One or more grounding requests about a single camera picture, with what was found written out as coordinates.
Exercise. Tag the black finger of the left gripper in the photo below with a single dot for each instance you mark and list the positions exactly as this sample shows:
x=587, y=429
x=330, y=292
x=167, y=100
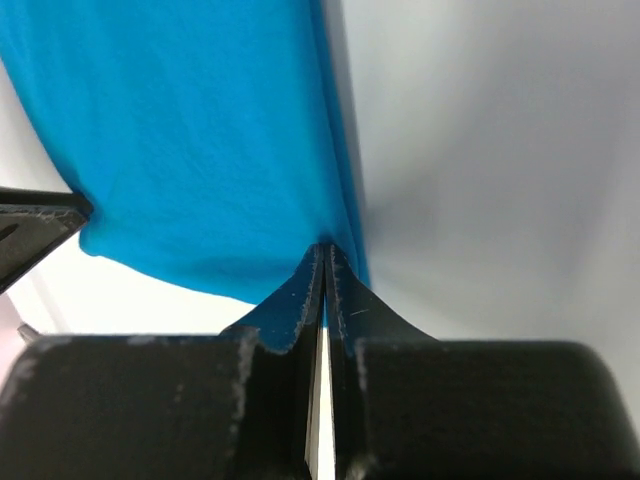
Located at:
x=33, y=225

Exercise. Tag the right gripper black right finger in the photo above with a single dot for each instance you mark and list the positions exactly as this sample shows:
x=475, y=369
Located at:
x=409, y=406

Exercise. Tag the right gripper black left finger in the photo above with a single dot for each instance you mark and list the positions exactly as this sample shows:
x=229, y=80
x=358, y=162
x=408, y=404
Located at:
x=235, y=405

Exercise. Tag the blue t shirt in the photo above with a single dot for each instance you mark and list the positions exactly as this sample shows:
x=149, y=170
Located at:
x=206, y=134

